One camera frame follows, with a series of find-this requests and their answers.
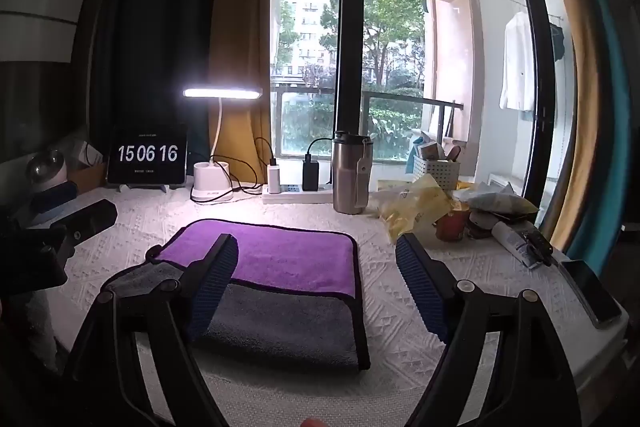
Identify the purple and grey towel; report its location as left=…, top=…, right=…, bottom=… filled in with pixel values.
left=103, top=219, right=371, bottom=374

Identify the black smartphone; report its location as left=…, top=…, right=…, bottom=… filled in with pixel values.
left=559, top=260, right=622, bottom=329

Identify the tablet showing clock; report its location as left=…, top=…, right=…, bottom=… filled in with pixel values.
left=105, top=124, right=188, bottom=186

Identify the white textured table cloth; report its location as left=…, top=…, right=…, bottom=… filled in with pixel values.
left=46, top=188, right=628, bottom=426

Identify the white tube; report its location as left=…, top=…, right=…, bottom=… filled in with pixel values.
left=491, top=222, right=542, bottom=270

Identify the teal curtain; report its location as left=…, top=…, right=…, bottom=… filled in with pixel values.
left=568, top=0, right=634, bottom=274

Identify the white desk lamp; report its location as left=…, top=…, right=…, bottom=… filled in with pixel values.
left=183, top=87, right=262, bottom=204

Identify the red cup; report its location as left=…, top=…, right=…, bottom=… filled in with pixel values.
left=435, top=202, right=471, bottom=242

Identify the crumpled white plastic bag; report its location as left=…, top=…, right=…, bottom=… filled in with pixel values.
left=452, top=183, right=538, bottom=215

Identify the yellow tissue pack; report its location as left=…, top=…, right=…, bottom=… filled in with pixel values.
left=375, top=173, right=452, bottom=244

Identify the white charger adapter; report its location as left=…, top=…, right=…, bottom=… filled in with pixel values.
left=267, top=158, right=281, bottom=194

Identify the white perforated basket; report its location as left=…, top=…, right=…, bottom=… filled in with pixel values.
left=412, top=153, right=461, bottom=191

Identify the white power strip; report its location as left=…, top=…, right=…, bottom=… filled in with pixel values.
left=262, top=184, right=333, bottom=205

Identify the yellow curtain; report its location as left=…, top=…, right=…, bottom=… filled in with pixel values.
left=208, top=0, right=271, bottom=183

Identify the black power adapter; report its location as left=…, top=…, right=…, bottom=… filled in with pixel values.
left=302, top=158, right=319, bottom=192

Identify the stainless steel tumbler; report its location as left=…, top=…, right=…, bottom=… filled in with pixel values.
left=332, top=131, right=373, bottom=215

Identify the white hanging shirt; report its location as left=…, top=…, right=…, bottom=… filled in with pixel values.
left=500, top=12, right=535, bottom=112

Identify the black lamp cable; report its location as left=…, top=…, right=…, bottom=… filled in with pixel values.
left=188, top=135, right=277, bottom=205

